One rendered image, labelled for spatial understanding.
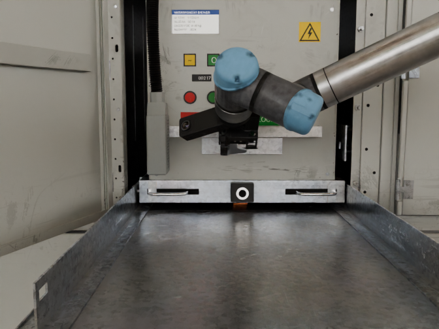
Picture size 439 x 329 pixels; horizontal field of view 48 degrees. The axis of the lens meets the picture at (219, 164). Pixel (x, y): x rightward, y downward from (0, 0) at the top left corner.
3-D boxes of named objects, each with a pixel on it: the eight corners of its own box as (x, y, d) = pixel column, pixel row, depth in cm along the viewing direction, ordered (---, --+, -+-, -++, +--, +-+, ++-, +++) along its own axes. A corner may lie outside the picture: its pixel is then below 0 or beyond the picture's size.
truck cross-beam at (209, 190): (344, 202, 130) (345, 180, 129) (139, 202, 130) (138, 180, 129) (340, 199, 135) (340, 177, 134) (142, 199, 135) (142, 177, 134)
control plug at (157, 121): (166, 175, 119) (166, 102, 117) (146, 175, 119) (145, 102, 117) (170, 170, 126) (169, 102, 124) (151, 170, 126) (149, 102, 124)
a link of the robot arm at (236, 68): (249, 91, 80) (204, 70, 81) (246, 123, 90) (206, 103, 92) (271, 55, 82) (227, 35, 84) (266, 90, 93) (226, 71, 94)
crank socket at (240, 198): (254, 202, 127) (254, 183, 126) (230, 202, 127) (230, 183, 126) (253, 200, 130) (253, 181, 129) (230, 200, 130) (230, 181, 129)
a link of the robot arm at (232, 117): (213, 113, 91) (215, 76, 94) (214, 125, 95) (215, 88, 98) (255, 114, 91) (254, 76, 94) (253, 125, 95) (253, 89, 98)
